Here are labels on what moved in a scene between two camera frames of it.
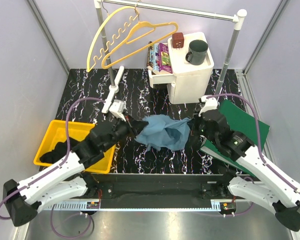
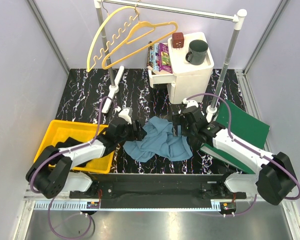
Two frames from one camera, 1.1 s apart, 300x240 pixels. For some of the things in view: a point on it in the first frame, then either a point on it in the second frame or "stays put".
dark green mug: (197, 50) stays put
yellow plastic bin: (55, 131) stays put
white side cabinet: (188, 83) stays put
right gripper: (192, 124) → (179, 119)
